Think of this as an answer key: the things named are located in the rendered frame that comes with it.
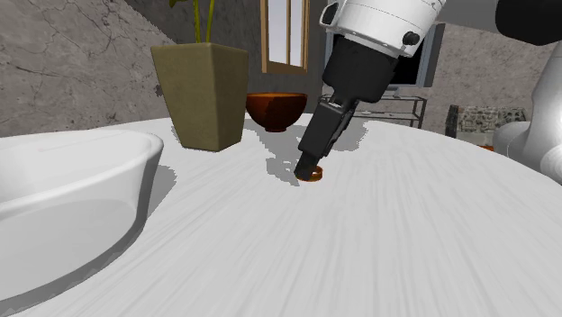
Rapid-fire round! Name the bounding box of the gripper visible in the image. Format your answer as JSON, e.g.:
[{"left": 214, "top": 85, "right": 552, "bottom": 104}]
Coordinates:
[{"left": 292, "top": 33, "right": 399, "bottom": 183}]

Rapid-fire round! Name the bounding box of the brown bowl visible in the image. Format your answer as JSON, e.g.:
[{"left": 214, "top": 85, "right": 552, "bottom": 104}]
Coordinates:
[{"left": 245, "top": 92, "right": 309, "bottom": 133}]

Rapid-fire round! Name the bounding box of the wooden framed window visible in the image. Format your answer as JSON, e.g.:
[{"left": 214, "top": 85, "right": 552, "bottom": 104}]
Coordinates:
[{"left": 259, "top": 0, "right": 311, "bottom": 76}]

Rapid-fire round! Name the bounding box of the metal stand with television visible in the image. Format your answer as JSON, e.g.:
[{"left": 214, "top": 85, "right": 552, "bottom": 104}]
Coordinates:
[{"left": 322, "top": 22, "right": 447, "bottom": 130}]

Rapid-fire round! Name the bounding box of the olive planter with plant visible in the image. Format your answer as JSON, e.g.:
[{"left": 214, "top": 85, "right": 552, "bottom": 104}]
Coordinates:
[{"left": 150, "top": 0, "right": 250, "bottom": 153}]

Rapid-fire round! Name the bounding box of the stone patterned block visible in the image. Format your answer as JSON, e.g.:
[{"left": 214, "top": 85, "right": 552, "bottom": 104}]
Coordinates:
[{"left": 445, "top": 104, "right": 529, "bottom": 147}]

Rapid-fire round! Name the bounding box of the large white bowl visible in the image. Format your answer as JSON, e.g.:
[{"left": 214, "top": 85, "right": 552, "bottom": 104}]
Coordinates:
[{"left": 0, "top": 129, "right": 165, "bottom": 304}]

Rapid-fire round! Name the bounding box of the small orange ring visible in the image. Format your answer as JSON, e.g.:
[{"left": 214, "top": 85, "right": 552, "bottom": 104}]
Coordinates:
[{"left": 298, "top": 166, "right": 324, "bottom": 184}]

